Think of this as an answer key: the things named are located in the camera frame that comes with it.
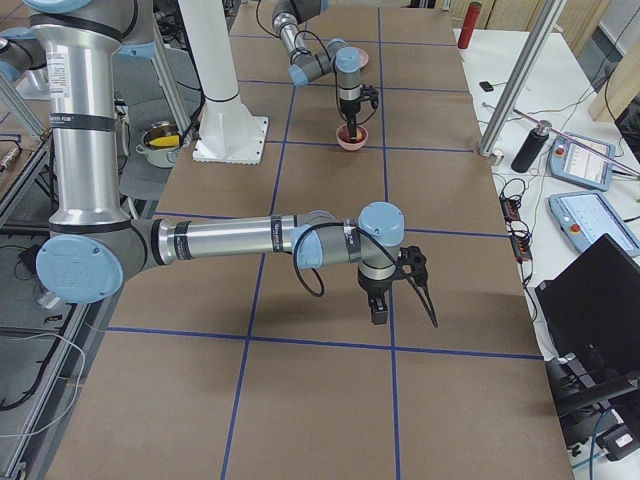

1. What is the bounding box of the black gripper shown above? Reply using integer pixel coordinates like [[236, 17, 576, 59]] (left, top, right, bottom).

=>
[[357, 273, 394, 324], [340, 99, 361, 140]]

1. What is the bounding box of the red apple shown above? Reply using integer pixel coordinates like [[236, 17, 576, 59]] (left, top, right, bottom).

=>
[[338, 126, 366, 143]]

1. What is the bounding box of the pink bowl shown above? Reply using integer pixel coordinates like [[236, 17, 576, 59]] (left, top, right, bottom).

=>
[[336, 124, 369, 152]]

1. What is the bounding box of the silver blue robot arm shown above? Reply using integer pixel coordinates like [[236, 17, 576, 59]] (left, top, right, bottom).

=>
[[26, 1, 405, 325], [272, 1, 365, 143]]

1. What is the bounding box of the pink plate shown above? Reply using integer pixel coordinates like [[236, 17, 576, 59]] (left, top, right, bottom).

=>
[[357, 48, 370, 69]]

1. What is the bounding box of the metal rod stand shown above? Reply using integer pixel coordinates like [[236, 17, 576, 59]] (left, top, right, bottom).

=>
[[512, 107, 639, 180]]

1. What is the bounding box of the small black square device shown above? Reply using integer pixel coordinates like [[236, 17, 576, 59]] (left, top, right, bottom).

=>
[[479, 81, 494, 92]]

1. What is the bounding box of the red cylinder bottle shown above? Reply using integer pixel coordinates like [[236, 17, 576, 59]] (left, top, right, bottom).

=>
[[457, 1, 482, 50]]

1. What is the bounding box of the black orange usb hub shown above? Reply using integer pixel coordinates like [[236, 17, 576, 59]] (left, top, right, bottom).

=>
[[500, 198, 521, 222]]

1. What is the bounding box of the black water bottle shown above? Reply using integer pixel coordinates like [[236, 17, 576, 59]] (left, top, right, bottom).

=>
[[510, 120, 552, 173]]

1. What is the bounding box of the white pot with yellow item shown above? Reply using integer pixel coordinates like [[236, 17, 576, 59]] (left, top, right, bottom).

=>
[[135, 121, 181, 169]]

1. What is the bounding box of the black laptop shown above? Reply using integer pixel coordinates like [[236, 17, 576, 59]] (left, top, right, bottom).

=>
[[535, 234, 639, 373]]

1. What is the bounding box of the black monitor stand clamp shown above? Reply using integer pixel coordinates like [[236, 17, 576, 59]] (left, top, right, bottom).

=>
[[545, 347, 639, 443]]

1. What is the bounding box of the far teach pendant tablet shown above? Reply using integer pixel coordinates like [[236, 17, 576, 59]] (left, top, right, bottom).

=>
[[548, 136, 613, 191]]

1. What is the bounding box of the teach pendant tablet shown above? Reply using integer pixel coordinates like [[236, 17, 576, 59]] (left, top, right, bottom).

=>
[[548, 191, 639, 257], [548, 136, 613, 191]]

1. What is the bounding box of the near teach pendant tablet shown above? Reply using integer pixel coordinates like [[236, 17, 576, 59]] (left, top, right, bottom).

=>
[[548, 191, 639, 257]]

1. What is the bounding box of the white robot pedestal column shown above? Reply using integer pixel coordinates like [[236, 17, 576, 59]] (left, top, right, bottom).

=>
[[179, 0, 268, 164]]

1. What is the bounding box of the aluminium frame post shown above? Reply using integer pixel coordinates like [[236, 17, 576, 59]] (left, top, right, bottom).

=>
[[477, 0, 566, 166]]

